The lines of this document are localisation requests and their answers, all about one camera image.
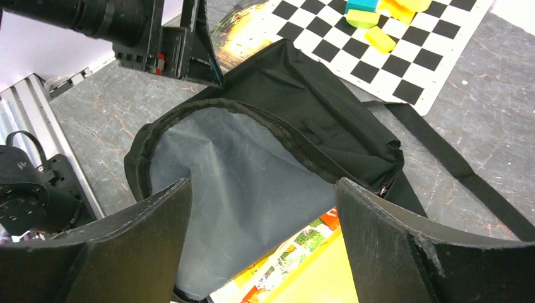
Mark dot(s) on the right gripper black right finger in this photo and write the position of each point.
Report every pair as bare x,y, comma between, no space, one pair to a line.
396,255

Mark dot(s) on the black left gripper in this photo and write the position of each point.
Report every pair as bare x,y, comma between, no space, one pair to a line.
139,40

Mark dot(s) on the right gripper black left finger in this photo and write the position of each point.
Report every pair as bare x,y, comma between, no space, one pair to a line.
130,256

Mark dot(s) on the dark green forest book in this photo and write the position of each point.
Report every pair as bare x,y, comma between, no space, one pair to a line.
240,33

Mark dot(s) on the yellow book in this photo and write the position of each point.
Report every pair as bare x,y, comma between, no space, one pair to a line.
325,276

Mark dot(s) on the black student backpack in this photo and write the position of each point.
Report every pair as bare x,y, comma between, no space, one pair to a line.
264,154

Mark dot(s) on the orange treehouse story book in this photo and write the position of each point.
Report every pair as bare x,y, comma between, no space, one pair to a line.
266,275

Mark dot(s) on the light green flat brick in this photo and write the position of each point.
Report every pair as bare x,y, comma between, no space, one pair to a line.
362,19

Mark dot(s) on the teal toy brick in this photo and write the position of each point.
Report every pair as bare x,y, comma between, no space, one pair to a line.
361,5

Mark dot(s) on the yellow small toy brick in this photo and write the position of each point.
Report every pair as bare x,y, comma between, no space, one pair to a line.
377,38

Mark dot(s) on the orange toy brick stack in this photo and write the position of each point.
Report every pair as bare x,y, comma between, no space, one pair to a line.
404,10

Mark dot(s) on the black and white chess mat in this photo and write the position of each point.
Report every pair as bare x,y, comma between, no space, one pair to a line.
414,72

